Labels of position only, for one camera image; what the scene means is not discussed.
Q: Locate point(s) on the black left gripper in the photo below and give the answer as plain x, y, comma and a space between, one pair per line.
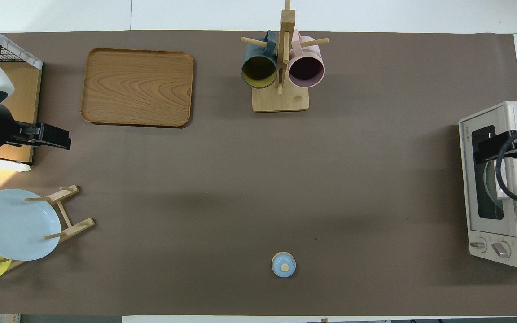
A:
27, 135

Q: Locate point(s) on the pale green plate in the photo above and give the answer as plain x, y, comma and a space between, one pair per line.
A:
489, 184

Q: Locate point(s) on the glass oven door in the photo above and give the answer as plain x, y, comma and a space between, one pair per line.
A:
492, 228

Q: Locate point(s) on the silver oven knob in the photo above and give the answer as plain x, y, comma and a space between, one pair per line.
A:
478, 245
501, 249

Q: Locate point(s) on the wooden plate rack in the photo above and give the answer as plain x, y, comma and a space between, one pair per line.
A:
76, 226

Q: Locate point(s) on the wooden serving tray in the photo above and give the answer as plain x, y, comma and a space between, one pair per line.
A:
137, 87

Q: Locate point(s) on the light blue plate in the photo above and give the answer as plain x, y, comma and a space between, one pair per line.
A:
16, 226

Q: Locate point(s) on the brown table mat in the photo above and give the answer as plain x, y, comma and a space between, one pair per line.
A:
240, 179

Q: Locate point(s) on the pink mug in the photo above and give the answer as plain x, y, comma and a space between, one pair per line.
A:
307, 71

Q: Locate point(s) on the dark blue mug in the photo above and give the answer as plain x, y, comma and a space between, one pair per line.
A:
258, 72

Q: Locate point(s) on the wooden mug tree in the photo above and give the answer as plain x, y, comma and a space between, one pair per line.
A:
281, 101

